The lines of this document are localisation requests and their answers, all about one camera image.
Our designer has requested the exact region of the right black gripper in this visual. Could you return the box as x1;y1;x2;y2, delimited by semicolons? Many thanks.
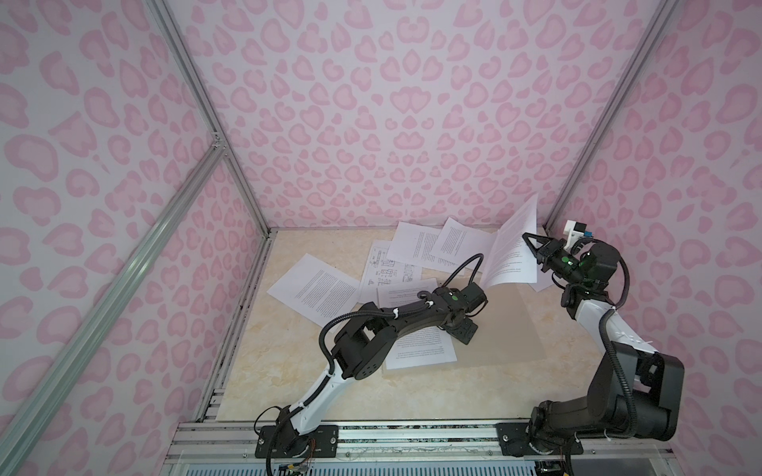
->
523;235;587;288

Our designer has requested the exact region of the large text sheet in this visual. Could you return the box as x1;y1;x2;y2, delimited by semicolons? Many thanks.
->
377;278;458;372

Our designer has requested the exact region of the beige paper folder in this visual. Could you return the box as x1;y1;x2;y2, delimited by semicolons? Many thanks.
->
382;284;545;378

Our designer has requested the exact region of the diagram sheet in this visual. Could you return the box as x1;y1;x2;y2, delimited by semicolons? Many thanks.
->
358;240;423;303

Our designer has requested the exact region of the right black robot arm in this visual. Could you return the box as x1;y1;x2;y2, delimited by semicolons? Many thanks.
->
522;232;685;454

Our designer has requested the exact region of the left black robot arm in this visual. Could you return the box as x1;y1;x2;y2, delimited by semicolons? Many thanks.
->
255;282;487;458

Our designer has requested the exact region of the text sheet back overlapping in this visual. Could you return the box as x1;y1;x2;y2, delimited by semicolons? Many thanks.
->
425;218;495;272

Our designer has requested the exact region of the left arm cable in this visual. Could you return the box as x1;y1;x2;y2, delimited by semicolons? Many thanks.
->
252;252;486;476

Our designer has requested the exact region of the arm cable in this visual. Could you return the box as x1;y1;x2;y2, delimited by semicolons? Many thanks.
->
594;237;641;438
252;252;486;476

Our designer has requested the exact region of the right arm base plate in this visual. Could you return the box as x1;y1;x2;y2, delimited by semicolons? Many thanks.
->
495;422;583;457

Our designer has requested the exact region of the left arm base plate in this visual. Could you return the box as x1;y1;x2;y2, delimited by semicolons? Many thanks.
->
255;426;339;459

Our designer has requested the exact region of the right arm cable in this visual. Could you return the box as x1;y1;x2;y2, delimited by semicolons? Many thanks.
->
594;237;641;438

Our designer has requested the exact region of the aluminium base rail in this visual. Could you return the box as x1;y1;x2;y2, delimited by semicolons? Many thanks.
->
160;420;682;475

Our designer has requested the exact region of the right corner aluminium post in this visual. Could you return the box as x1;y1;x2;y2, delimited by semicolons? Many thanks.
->
543;0;684;232

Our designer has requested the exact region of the corner aluminium post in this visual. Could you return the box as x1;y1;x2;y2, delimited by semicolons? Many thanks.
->
145;0;271;238
543;0;684;232

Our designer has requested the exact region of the left corner aluminium post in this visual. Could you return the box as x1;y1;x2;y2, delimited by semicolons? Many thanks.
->
145;0;271;238

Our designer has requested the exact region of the diagonal aluminium frame bar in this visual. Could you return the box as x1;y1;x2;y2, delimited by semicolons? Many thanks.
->
1;145;224;475

